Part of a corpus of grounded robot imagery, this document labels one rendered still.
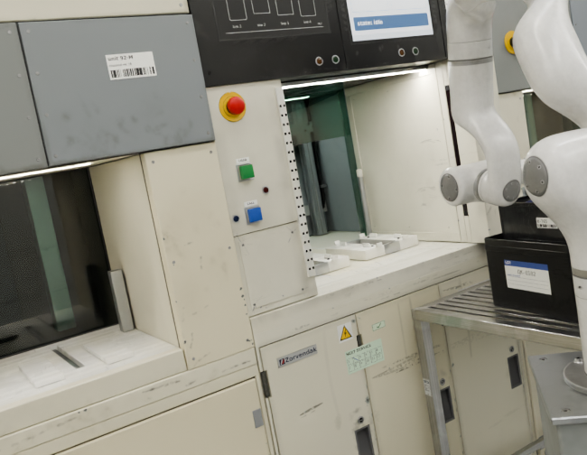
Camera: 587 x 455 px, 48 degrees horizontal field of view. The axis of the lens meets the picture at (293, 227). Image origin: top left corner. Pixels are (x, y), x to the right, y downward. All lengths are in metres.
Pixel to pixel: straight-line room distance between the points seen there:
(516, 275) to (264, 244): 0.60
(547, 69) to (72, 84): 0.88
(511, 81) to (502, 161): 0.75
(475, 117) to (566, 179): 0.39
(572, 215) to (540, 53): 0.28
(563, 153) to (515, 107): 1.05
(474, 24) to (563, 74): 0.29
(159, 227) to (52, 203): 0.47
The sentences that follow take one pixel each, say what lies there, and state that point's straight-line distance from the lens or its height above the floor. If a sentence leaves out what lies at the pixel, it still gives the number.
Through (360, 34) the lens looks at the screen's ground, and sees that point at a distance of 1.75.
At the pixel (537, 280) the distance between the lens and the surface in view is 1.59.
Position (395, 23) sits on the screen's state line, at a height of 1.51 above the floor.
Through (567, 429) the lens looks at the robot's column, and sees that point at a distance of 1.14.
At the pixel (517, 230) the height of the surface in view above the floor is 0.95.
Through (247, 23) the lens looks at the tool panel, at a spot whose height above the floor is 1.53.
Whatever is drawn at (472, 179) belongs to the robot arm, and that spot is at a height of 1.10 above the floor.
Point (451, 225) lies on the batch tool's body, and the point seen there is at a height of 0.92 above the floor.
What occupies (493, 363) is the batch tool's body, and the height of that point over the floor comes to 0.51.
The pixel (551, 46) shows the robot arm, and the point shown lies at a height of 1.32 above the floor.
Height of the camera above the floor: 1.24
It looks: 7 degrees down
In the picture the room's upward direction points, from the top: 10 degrees counter-clockwise
